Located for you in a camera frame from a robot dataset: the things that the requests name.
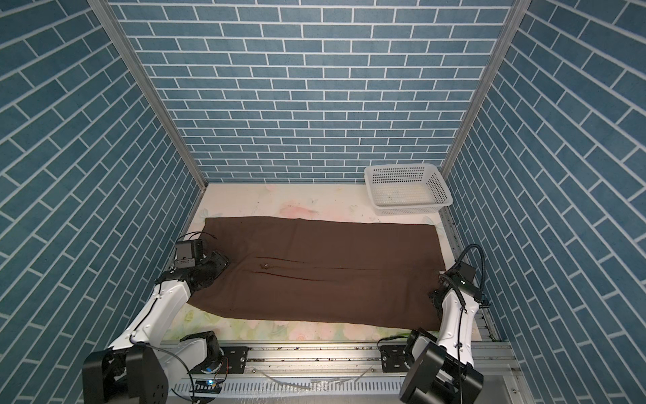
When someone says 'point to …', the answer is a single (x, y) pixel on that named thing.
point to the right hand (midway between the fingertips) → (444, 310)
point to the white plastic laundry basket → (406, 188)
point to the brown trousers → (380, 273)
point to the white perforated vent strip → (288, 387)
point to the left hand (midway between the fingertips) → (226, 260)
